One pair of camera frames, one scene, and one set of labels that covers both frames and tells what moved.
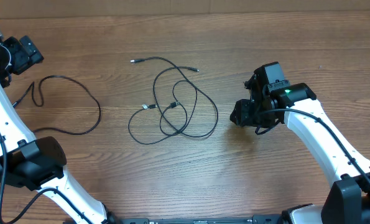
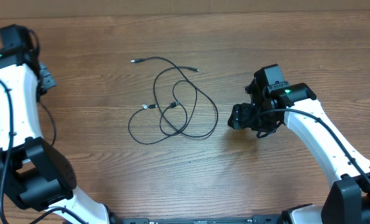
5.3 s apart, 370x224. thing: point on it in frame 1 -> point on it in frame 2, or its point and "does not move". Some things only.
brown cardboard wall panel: (22, 9) does not move
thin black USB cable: (42, 99) -> (48, 111)
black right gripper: (242, 112) does not move
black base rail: (265, 219) does not move
